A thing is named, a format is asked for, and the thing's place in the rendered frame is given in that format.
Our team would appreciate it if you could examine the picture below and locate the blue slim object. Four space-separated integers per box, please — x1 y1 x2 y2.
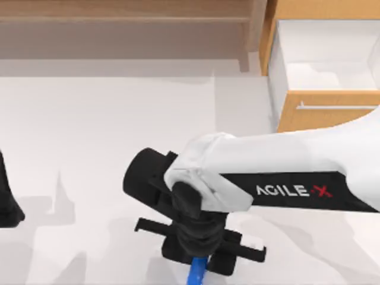
185 256 208 285

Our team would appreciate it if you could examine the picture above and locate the pale wooden drawer front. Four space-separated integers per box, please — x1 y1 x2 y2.
277 90 380 133

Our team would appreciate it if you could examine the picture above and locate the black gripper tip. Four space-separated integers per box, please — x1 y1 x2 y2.
0 150 26 229

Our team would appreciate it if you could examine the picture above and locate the pulled-out drawer with pale inside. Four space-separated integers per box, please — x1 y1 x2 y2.
266 18 380 132

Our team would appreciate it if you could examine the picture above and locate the open wooden shelf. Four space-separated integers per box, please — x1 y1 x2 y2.
0 0 267 72

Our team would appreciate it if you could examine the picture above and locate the wooden cupboard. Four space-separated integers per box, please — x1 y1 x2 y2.
259 0 380 77

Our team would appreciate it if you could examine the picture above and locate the long metal drawer handle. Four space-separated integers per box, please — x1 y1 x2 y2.
296 100 380 110

